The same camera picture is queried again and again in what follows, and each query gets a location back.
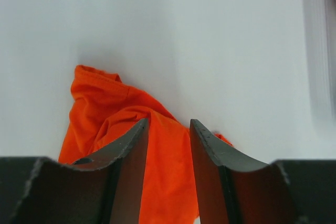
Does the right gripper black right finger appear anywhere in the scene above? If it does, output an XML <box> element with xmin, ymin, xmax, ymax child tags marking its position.
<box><xmin>190</xmin><ymin>119</ymin><xmax>335</xmax><ymax>223</ymax></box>

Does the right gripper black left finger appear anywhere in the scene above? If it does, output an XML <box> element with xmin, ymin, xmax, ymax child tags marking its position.
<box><xmin>1</xmin><ymin>119</ymin><xmax>149</xmax><ymax>223</ymax></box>

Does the orange t shirt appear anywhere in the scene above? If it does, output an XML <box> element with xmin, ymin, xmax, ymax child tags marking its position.
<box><xmin>57</xmin><ymin>64</ymin><xmax>234</xmax><ymax>224</ymax></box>

